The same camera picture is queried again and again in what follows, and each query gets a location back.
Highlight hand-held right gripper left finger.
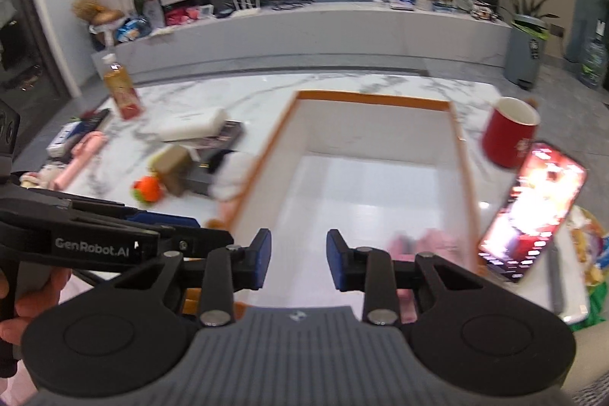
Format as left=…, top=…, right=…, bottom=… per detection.
left=112, top=229, right=273, bottom=328

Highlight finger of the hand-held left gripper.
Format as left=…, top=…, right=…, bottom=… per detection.
left=157, top=226, right=235, bottom=259
left=71, top=199, right=201, bottom=230

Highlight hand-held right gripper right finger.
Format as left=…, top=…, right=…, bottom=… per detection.
left=326, top=229, right=496, bottom=327

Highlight orange crochet toy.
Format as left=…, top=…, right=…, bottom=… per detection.
left=132, top=170, right=165, bottom=207

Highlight dark grey box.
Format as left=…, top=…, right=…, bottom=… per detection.
left=183, top=149, right=226, bottom=198

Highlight wooden block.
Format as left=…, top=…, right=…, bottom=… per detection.
left=150, top=144, right=196, bottom=197

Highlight panda plush toy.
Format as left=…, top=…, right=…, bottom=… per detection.
left=209, top=149, right=260, bottom=203

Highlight white storage box orange rim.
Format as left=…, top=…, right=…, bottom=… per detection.
left=183, top=89, right=480, bottom=326

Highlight person's left hand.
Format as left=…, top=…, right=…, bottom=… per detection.
left=0, top=266, right=72, bottom=347

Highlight small cream plush toy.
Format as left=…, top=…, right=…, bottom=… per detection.
left=20, top=163, right=64, bottom=192

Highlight pink tube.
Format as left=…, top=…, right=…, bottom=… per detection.
left=52, top=131, right=106, bottom=192

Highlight pink flat case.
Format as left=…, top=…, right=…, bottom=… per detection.
left=387, top=229, right=460, bottom=326

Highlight white rectangular box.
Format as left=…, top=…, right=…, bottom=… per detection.
left=145, top=107, right=228, bottom=143

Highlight white and blue packet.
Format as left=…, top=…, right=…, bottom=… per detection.
left=46, top=123, right=84, bottom=158

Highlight black patterned box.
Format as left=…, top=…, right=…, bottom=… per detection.
left=190, top=121, right=246, bottom=151

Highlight black remote control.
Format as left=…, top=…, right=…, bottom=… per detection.
left=78, top=108, right=112, bottom=134

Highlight tea bottle red label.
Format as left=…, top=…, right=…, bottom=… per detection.
left=102, top=53, right=144, bottom=121

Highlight blue snack bag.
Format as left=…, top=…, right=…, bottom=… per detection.
left=114, top=16, right=153, bottom=43

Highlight pink and red packets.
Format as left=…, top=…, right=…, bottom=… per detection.
left=164, top=5, right=215, bottom=26

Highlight red mug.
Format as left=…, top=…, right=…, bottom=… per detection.
left=481, top=96, right=542, bottom=170

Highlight smartphone with lit screen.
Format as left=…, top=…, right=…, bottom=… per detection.
left=477, top=142, right=588, bottom=283

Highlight dark glass door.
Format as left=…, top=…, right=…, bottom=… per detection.
left=0, top=0, right=72, bottom=112

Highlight brown dried flower bunch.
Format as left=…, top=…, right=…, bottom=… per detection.
left=71, top=0, right=125, bottom=27

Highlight white marble tv console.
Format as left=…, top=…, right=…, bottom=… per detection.
left=90, top=0, right=512, bottom=89

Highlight colourful printed bag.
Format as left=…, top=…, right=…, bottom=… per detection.
left=566, top=205, right=609, bottom=331

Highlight large water jug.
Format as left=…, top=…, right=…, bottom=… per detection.
left=578, top=21, right=609, bottom=90

